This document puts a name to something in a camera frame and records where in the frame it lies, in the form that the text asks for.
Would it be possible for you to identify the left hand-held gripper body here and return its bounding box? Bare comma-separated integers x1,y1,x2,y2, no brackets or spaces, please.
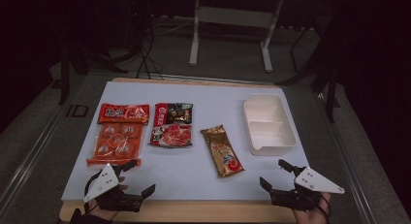
82,163,144,213

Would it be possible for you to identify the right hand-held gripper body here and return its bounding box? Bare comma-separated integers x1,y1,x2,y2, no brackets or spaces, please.
269,166,346,212

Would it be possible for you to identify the orange jelly cup packet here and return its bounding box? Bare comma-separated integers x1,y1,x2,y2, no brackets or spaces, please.
86,102,150,168

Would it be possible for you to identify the white plastic box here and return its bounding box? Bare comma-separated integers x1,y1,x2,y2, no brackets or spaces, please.
242,93,299,156

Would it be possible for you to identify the golden snack packet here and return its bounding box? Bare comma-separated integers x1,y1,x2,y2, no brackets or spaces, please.
200,124,245,179

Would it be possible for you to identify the red and black sauce packet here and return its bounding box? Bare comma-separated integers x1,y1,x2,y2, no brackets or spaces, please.
148,102,194,149

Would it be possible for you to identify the person's left hand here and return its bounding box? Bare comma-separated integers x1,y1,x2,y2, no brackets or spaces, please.
87,202,121,222

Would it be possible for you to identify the person's right hand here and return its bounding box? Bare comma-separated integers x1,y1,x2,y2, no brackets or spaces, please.
292,192,332,224

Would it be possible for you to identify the black stand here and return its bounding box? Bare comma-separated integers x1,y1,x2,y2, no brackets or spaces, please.
275,23,340,123
57,43,129,106

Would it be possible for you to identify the white table mat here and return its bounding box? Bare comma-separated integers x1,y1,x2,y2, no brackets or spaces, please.
61,80,321,202

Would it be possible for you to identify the white metal stand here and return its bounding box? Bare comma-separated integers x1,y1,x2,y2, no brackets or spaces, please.
188,0,285,73

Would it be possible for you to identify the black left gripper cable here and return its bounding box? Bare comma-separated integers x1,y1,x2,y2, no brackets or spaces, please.
82,170,104,199

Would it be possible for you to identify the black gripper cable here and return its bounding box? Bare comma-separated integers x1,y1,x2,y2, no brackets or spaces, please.
82,170,104,199
309,193,332,218

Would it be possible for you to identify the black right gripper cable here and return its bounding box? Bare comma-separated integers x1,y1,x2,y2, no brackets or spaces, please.
309,193,332,218

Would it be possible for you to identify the metal floor rail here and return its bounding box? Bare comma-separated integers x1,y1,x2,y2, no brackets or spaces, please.
149,73,260,86
0,101,71,212
314,91,377,224

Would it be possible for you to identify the black floor bracket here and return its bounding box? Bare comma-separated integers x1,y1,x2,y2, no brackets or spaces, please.
66,104,89,118

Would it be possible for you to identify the black floor cable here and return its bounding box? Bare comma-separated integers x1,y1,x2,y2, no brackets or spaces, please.
135,33,164,80

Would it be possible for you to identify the white floor cable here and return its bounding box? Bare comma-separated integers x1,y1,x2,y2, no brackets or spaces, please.
151,19,195,36

